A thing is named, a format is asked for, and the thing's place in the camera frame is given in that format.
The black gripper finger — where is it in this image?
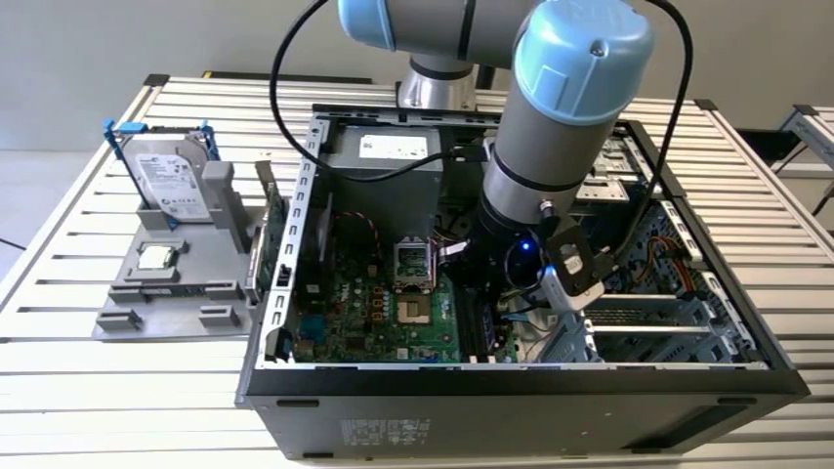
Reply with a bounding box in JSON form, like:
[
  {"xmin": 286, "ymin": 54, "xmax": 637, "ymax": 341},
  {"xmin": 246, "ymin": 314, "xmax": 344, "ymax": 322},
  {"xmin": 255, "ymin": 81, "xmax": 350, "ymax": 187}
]
[{"xmin": 437, "ymin": 238, "xmax": 491, "ymax": 294}]

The black RAM slot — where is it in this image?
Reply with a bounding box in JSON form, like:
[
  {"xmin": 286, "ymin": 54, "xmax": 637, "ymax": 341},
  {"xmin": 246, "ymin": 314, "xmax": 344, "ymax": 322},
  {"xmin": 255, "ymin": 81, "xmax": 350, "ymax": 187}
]
[
  {"xmin": 465, "ymin": 292, "xmax": 486, "ymax": 362},
  {"xmin": 455, "ymin": 290, "xmax": 475, "ymax": 362}
]

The CPU socket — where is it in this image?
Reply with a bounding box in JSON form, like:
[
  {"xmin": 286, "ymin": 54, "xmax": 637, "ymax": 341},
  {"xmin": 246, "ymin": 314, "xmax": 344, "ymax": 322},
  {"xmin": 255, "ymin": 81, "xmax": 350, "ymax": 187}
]
[{"xmin": 395, "ymin": 291, "xmax": 433, "ymax": 327}]

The green motherboard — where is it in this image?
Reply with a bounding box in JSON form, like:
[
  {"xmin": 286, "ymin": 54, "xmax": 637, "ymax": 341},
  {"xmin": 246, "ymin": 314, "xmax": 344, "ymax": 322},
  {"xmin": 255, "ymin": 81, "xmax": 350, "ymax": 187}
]
[{"xmin": 290, "ymin": 238, "xmax": 523, "ymax": 365}]

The grey power supply unit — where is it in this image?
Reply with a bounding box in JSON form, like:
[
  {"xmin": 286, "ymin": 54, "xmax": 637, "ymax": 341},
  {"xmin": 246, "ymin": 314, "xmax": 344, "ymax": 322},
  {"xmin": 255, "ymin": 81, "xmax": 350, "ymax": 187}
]
[{"xmin": 322, "ymin": 124, "xmax": 449, "ymax": 240}]

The silver drive cage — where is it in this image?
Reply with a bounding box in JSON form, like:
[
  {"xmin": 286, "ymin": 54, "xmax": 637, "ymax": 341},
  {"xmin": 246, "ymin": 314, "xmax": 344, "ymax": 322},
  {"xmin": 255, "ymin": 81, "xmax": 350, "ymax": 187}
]
[{"xmin": 583, "ymin": 136, "xmax": 653, "ymax": 209}]

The black case fan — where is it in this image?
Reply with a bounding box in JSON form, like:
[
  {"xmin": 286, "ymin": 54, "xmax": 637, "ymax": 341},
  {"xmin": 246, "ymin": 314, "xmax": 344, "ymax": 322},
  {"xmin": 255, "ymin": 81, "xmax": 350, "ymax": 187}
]
[{"xmin": 300, "ymin": 192, "xmax": 338, "ymax": 317}]

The silver disk bay cage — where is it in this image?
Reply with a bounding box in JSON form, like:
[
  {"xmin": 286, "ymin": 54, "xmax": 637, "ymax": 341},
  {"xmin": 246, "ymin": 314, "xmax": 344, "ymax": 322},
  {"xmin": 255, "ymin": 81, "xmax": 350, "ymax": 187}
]
[{"xmin": 577, "ymin": 292, "xmax": 761, "ymax": 365}]

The green graphics card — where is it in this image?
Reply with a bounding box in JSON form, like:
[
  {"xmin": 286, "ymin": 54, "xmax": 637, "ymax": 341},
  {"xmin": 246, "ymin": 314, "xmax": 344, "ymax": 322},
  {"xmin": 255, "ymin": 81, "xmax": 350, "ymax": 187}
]
[{"xmin": 246, "ymin": 158, "xmax": 294, "ymax": 307}]

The black PC case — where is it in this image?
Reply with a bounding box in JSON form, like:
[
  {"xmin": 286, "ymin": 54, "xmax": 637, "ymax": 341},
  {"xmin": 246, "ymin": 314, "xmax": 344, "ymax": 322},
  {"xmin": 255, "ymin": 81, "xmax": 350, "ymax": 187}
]
[{"xmin": 232, "ymin": 102, "xmax": 814, "ymax": 463}]

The grey parts rack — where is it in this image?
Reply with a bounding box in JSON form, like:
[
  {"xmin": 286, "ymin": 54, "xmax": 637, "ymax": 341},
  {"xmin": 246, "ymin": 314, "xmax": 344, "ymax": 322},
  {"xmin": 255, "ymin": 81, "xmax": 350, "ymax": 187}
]
[{"xmin": 88, "ymin": 162, "xmax": 275, "ymax": 343}]

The silver CPU green rim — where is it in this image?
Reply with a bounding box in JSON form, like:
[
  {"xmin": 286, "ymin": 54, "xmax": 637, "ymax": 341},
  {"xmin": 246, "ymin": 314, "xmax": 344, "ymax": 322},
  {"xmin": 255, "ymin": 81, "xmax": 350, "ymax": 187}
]
[{"xmin": 134, "ymin": 243, "xmax": 179, "ymax": 272}]

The hard disk in blue carrier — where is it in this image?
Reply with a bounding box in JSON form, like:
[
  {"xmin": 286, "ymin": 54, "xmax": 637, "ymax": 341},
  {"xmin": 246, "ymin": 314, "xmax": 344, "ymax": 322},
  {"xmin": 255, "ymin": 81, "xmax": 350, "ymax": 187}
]
[{"xmin": 100, "ymin": 118, "xmax": 223, "ymax": 234}]

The metal slat side table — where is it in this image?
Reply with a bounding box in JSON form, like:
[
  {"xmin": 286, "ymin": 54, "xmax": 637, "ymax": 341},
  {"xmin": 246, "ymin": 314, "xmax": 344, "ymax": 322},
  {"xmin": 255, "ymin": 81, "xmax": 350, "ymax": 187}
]
[{"xmin": 771, "ymin": 104, "xmax": 834, "ymax": 219}]

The thin wire locking lever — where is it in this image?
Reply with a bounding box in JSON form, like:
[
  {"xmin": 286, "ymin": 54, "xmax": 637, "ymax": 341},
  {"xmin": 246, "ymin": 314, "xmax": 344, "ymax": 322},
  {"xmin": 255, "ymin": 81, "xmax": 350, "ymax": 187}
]
[{"xmin": 429, "ymin": 243, "xmax": 445, "ymax": 292}]

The power supply cable bundle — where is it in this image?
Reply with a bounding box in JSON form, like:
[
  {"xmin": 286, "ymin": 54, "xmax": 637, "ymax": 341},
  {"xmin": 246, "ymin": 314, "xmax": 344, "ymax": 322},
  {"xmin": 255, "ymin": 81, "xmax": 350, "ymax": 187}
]
[{"xmin": 429, "ymin": 209, "xmax": 474, "ymax": 255}]

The metal socket cover frame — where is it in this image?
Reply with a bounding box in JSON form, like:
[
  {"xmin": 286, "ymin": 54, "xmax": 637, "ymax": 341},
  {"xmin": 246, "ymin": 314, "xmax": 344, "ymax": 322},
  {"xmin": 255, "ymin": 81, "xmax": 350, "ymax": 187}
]
[{"xmin": 392, "ymin": 238, "xmax": 437, "ymax": 290}]

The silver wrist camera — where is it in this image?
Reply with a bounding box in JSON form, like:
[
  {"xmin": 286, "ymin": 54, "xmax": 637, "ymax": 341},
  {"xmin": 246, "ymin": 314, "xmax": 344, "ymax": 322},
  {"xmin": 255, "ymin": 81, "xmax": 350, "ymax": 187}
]
[{"xmin": 534, "ymin": 226, "xmax": 619, "ymax": 313}]

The twisted coloured fan wire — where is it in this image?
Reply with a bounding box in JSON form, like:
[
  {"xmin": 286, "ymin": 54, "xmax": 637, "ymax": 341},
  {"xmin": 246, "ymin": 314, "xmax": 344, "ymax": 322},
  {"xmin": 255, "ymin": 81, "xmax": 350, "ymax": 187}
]
[{"xmin": 332, "ymin": 210, "xmax": 387, "ymax": 266}]

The orange red power cable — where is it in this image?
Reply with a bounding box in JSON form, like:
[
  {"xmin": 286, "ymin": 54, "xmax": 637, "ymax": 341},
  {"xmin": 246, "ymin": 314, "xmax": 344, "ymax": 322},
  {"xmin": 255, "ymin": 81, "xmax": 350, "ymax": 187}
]
[{"xmin": 641, "ymin": 234, "xmax": 703, "ymax": 300}]

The black camera cable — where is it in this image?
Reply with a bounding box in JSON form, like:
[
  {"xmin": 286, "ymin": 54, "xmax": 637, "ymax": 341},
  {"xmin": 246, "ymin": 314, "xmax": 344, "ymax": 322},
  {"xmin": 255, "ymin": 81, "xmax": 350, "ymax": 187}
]
[{"xmin": 267, "ymin": 0, "xmax": 694, "ymax": 255}]

